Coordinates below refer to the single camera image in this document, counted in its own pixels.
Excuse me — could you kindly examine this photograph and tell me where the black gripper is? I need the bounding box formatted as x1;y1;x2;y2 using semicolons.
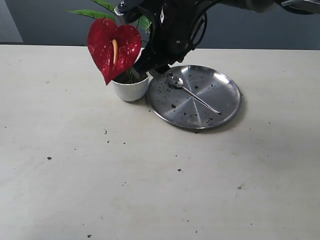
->
131;0;208;79

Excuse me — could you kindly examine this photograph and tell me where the steel spork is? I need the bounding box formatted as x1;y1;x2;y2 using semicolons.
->
167;72;222;115

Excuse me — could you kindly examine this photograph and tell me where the artificial red anthurium plant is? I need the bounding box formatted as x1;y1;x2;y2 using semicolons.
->
68;0;152;85

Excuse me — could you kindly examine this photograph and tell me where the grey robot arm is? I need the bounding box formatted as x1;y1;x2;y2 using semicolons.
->
131;0;320;77

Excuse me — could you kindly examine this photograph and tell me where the white plastic flower pot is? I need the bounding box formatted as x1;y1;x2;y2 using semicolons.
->
111;72;152;103

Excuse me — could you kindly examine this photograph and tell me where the round steel plate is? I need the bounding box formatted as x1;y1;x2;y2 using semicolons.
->
146;65;242;130

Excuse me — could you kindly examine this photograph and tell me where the black cable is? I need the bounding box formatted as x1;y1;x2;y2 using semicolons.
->
184;0;223;51

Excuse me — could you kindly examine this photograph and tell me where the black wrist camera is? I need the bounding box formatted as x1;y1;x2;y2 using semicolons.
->
114;0;145;25

